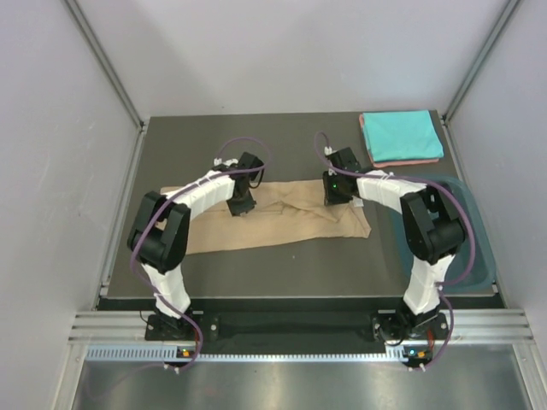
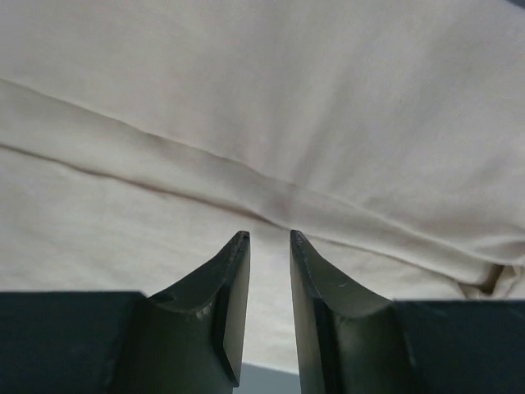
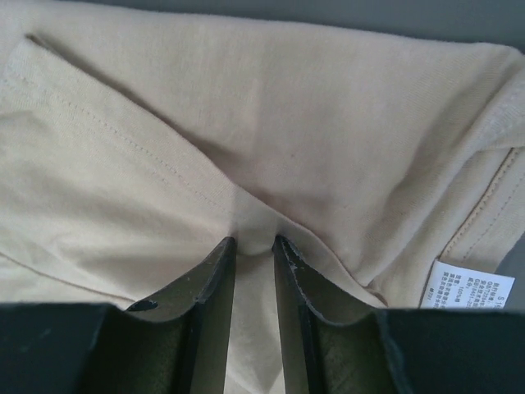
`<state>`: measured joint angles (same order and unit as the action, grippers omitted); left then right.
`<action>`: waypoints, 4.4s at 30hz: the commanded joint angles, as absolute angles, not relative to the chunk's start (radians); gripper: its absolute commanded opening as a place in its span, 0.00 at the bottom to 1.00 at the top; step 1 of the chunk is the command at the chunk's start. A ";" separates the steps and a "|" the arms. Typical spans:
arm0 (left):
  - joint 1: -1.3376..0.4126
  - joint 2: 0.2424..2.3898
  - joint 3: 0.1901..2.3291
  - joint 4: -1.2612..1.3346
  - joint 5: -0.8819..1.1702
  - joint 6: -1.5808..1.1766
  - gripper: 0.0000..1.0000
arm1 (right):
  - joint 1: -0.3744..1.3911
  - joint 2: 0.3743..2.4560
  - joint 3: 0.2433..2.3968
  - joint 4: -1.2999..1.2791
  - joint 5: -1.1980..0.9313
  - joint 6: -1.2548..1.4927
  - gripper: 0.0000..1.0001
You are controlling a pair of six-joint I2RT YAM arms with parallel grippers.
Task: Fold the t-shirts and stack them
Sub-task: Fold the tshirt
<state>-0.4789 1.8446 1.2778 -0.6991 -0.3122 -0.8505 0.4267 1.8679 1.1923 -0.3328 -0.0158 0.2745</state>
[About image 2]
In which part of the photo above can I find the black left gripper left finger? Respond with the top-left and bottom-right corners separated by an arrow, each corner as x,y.
1,231 -> 250,393

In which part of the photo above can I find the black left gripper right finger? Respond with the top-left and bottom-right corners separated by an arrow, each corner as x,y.
290,231 -> 524,393

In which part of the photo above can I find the beige t shirt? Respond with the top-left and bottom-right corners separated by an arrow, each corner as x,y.
1,1 -> 524,371

